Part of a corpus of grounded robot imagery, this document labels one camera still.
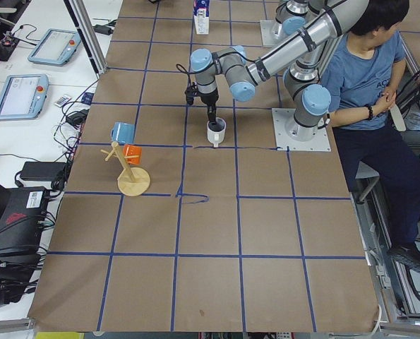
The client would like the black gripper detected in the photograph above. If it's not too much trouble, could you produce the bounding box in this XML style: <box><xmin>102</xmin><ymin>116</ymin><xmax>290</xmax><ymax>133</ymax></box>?
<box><xmin>198</xmin><ymin>86</ymin><xmax>219</xmax><ymax>124</ymax></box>

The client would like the white ribbed mug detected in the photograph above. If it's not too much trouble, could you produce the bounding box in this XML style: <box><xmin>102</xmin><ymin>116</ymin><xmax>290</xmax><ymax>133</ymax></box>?
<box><xmin>207</xmin><ymin>117</ymin><xmax>226</xmax><ymax>148</ymax></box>

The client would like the blue white milk carton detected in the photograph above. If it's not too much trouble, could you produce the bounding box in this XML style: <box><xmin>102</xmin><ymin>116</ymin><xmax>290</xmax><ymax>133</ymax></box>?
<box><xmin>193</xmin><ymin>0</ymin><xmax>210</xmax><ymax>35</ymax></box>

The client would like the orange mug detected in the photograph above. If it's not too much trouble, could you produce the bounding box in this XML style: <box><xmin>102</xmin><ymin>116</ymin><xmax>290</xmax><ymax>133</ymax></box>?
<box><xmin>122</xmin><ymin>144</ymin><xmax>142</xmax><ymax>165</ymax></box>

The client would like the blue mug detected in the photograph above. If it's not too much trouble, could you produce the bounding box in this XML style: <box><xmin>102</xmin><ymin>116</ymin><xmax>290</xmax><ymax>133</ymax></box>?
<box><xmin>110</xmin><ymin>121</ymin><xmax>135</xmax><ymax>145</ymax></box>

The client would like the small remote control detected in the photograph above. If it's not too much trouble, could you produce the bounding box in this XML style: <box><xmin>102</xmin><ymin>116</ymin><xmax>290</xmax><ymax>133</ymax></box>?
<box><xmin>54</xmin><ymin>94</ymin><xmax>72</xmax><ymax>107</ymax></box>

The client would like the seated person blue shirt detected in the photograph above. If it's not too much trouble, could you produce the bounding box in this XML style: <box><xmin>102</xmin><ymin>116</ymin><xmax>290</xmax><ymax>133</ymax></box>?
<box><xmin>321</xmin><ymin>0</ymin><xmax>420</xmax><ymax>273</ymax></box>

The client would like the teach pendant far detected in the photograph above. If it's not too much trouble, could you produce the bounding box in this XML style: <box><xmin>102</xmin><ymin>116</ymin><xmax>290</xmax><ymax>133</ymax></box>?
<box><xmin>28</xmin><ymin>28</ymin><xmax>81</xmax><ymax>66</ymax></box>

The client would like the teach pendant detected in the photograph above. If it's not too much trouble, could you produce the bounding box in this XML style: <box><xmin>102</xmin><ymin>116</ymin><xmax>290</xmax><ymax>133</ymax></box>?
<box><xmin>28</xmin><ymin>28</ymin><xmax>81</xmax><ymax>66</ymax></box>
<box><xmin>0</xmin><ymin>74</ymin><xmax>49</xmax><ymax>121</ymax></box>

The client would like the black power adapter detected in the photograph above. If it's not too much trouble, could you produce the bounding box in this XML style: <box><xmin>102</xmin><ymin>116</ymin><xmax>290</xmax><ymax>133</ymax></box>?
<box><xmin>20</xmin><ymin>162</ymin><xmax>66</xmax><ymax>182</ymax></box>

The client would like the teach pendant near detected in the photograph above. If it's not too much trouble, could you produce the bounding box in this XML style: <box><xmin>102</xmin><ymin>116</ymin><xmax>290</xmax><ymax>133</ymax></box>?
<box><xmin>0</xmin><ymin>74</ymin><xmax>49</xmax><ymax>121</ymax></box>

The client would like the black red computer box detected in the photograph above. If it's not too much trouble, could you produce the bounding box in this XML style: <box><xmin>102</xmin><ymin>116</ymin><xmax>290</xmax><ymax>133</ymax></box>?
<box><xmin>0</xmin><ymin>185</ymin><xmax>51</xmax><ymax>258</ymax></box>

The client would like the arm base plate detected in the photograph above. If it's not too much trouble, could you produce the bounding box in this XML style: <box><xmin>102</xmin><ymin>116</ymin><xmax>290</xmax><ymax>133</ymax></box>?
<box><xmin>260</xmin><ymin>18</ymin><xmax>289</xmax><ymax>47</ymax></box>
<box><xmin>272</xmin><ymin>108</ymin><xmax>331</xmax><ymax>152</ymax></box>

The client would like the black cable bundle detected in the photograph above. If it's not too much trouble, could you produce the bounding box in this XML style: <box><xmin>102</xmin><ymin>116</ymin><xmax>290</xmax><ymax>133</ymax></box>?
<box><xmin>50</xmin><ymin>100</ymin><xmax>90</xmax><ymax>163</ymax></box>

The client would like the aluminium frame post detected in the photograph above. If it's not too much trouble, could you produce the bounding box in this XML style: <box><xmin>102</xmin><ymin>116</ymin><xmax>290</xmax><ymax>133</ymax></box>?
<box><xmin>64</xmin><ymin>0</ymin><xmax>107</xmax><ymax>75</ymax></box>

